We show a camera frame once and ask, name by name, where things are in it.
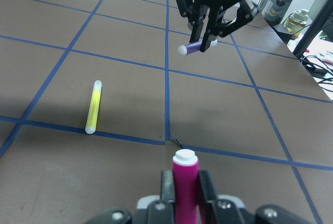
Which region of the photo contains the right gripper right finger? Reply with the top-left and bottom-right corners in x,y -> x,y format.
198,170 -> 217,205

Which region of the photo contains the glass bottle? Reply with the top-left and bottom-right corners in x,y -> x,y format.
283,8 -> 309,40

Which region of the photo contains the green tea canister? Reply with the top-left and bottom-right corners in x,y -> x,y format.
262,0 -> 293,26

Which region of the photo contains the purple pen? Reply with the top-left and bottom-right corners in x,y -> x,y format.
177,41 -> 202,56

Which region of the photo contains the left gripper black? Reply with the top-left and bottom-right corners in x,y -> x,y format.
176,0 -> 258,52

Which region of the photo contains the yellow pen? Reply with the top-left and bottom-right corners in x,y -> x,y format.
85,80 -> 103,134

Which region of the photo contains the pink pen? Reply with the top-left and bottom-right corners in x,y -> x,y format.
172,149 -> 199,223

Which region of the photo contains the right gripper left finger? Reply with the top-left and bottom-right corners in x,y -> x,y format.
160,170 -> 175,203

